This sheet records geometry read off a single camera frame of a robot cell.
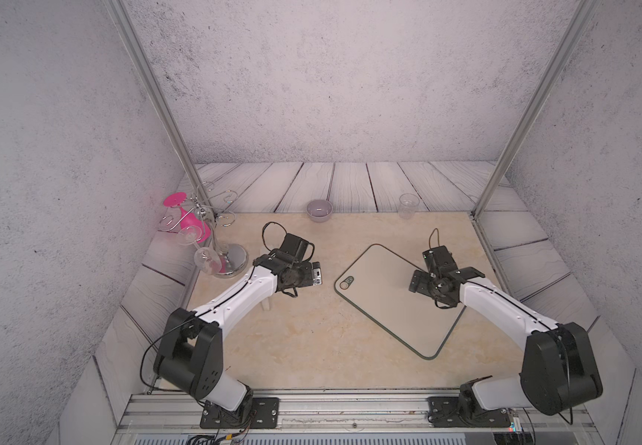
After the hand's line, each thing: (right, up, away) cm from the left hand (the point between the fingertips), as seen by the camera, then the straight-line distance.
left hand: (312, 277), depth 87 cm
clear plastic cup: (+39, +27, +32) cm, 57 cm away
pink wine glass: (-41, +17, +6) cm, 45 cm away
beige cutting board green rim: (+23, -5, +17) cm, 29 cm away
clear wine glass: (-34, +5, +2) cm, 34 cm away
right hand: (+36, -3, +1) cm, 36 cm away
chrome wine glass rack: (-32, +21, -3) cm, 39 cm away
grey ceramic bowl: (+1, +24, +31) cm, 39 cm away
